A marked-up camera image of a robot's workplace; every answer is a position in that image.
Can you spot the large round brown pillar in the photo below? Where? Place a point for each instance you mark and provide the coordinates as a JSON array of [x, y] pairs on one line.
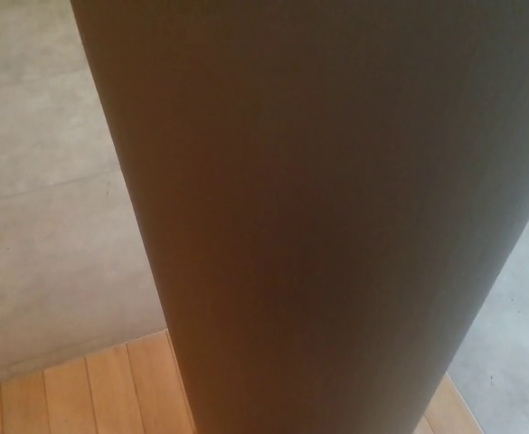
[[314, 203]]

